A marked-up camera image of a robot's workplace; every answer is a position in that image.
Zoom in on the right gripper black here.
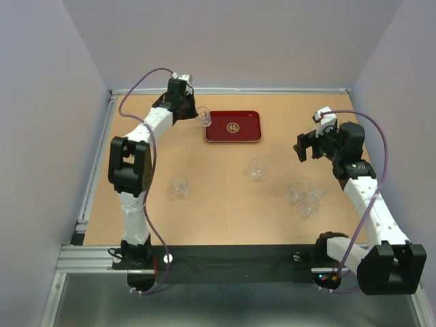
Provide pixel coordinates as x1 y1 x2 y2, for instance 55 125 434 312
292 123 343 163

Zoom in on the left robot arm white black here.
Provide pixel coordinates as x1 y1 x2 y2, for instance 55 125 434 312
108 74 198 270

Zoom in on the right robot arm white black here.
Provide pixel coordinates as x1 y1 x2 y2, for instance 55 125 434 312
294 122 426 296

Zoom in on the red lacquer tray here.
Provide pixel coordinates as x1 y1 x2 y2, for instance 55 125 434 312
205 110 262 143

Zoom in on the clear glass cluster right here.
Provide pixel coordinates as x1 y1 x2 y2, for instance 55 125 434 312
307 181 327 200

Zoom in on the clear glass cluster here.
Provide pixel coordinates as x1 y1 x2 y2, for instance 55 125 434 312
287 183 305 204
307 181 327 200
299 197 320 217

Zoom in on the clear glass cluster left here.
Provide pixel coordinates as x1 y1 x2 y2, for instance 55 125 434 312
287 183 305 204

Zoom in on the clear glass cluster front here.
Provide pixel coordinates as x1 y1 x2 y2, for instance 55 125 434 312
299 197 320 217

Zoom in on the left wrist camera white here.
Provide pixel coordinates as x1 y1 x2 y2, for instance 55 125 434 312
177 74 193 95

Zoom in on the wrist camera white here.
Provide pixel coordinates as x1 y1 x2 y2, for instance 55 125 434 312
313 106 337 138
177 74 193 95

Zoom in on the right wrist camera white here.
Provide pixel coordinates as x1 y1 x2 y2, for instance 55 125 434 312
313 106 337 138

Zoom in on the aluminium frame rail back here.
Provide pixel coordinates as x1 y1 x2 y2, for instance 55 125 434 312
110 87 351 95

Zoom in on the aluminium frame rail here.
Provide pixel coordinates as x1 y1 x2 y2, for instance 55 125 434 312
110 87 351 95
40 245 127 326
69 95 118 246

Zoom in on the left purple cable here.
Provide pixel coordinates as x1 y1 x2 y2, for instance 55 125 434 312
119 67 178 296

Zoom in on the purple cable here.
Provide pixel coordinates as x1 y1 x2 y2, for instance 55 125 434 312
119 67 178 296
318 109 390 294

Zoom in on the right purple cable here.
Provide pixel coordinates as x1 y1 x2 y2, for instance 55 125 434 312
318 109 390 294

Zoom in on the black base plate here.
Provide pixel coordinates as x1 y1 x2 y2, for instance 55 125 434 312
108 243 341 292

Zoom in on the aluminium frame rail left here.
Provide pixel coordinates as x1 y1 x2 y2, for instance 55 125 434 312
69 95 118 246

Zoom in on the aluminium frame rail front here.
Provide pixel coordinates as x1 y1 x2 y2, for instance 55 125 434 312
40 245 127 326

